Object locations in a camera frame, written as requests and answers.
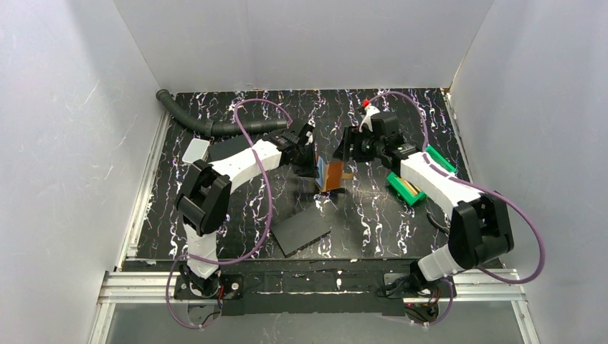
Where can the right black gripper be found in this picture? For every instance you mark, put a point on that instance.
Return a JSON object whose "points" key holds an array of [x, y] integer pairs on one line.
{"points": [[353, 149]]}

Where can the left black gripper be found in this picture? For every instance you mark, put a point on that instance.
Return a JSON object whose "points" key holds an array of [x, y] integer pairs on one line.
{"points": [[304, 149]]}

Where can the brown leather card holder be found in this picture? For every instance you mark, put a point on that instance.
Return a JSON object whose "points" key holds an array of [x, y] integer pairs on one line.
{"points": [[336, 174]]}

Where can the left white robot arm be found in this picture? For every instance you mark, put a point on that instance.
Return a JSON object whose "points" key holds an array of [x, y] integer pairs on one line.
{"points": [[203, 199]]}

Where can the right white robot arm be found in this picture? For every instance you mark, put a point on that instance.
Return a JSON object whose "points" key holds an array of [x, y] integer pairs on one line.
{"points": [[479, 223]]}

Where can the green plastic card tray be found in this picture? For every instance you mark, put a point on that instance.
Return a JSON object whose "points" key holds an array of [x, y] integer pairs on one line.
{"points": [[417, 172]]}

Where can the cards in green tray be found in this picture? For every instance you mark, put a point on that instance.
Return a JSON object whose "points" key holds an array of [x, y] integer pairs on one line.
{"points": [[411, 188]]}

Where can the black foam block front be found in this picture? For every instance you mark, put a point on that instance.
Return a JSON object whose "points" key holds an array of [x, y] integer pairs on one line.
{"points": [[300, 231]]}

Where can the white plastic box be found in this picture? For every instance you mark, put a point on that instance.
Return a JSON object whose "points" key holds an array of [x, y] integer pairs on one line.
{"points": [[196, 150]]}

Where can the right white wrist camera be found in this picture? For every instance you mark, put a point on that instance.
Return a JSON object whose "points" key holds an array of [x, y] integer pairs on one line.
{"points": [[369, 111]]}

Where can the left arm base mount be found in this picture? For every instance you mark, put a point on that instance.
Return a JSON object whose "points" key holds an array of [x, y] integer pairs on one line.
{"points": [[205, 297]]}

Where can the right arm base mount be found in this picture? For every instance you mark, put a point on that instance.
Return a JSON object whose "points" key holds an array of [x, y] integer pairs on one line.
{"points": [[434, 301]]}

